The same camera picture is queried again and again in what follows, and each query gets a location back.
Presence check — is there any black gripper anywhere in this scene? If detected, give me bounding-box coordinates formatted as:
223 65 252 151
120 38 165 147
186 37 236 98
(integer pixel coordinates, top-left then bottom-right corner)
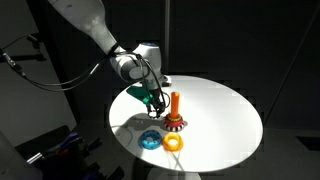
142 78 168 119

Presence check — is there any red ring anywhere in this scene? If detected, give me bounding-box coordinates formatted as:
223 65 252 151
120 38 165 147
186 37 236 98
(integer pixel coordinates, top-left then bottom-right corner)
164 114 184 128

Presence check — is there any small yellow ring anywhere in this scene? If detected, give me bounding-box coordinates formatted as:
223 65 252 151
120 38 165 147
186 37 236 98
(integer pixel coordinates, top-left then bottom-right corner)
167 114 183 122

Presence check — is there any large black and white ring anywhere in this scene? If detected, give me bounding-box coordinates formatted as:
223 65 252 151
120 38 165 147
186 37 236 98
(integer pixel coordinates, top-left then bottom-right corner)
163 120 186 133

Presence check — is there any blue studded ring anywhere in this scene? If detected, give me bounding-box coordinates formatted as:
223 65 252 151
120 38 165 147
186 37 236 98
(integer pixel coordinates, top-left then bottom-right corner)
139 129 163 151

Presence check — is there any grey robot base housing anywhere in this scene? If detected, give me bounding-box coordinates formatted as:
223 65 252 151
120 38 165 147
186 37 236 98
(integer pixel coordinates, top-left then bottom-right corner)
0 133 36 180

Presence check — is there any orange peg block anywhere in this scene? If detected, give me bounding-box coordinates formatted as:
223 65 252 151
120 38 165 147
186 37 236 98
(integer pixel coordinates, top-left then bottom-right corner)
170 91 181 118

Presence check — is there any purple black clamp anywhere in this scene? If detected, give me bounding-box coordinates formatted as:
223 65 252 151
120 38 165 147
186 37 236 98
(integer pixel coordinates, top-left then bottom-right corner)
53 131 103 154

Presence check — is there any large yellow studded ring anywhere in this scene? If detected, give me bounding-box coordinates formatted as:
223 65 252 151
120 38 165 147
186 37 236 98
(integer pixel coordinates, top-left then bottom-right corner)
161 132 184 153

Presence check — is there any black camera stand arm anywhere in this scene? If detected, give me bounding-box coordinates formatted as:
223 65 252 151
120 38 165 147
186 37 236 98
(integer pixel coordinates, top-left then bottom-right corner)
0 33 48 64

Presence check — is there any teal camera mount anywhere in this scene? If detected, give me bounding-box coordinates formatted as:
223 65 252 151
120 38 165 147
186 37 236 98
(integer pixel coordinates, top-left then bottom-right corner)
126 84 155 105

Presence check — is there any grey vertical pole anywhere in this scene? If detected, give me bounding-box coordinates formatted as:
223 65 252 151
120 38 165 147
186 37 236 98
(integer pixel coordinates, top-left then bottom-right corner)
163 0 172 75

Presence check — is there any black cable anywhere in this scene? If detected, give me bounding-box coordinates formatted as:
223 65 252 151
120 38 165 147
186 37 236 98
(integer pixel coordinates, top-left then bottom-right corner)
0 48 113 93

